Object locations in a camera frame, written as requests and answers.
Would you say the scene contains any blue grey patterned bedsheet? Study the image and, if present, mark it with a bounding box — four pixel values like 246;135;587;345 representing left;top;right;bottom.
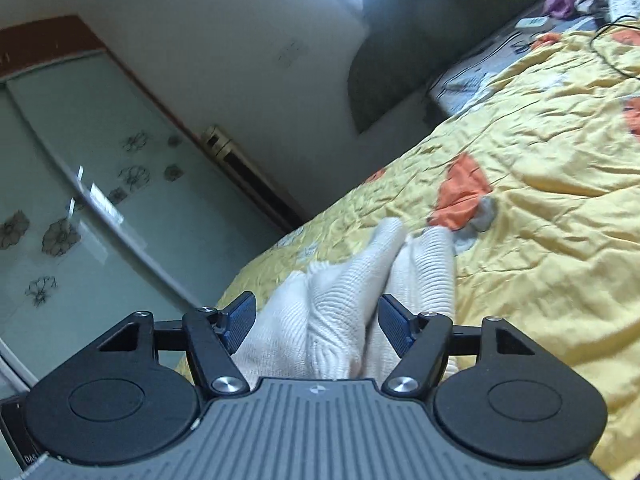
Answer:
425;0;639;117

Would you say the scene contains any white remote control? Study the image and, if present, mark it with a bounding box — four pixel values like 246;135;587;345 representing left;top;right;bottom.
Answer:
515;16;553;32

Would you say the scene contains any glass sliding wardrobe door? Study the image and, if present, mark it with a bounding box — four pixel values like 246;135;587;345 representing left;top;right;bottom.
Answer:
1;88;190;396

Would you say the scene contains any white knit sweater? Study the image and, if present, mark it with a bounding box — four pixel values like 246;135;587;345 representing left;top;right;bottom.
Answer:
232;218;454;386

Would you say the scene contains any gold tower air conditioner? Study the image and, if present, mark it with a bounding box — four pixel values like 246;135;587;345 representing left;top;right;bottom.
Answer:
200;125;308;232

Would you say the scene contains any yellow carrot print quilt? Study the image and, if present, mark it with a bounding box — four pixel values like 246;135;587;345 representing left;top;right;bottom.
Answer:
224;22;639;479

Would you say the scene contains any dark green padded headboard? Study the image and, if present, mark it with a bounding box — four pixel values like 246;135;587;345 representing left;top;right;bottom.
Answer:
347;0;542;133

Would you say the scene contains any white wall socket panel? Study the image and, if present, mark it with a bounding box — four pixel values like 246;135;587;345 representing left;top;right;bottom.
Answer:
274;39;309;70

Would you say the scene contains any black cable on quilt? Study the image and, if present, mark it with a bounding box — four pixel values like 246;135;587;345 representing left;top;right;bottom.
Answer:
588;13;640;82

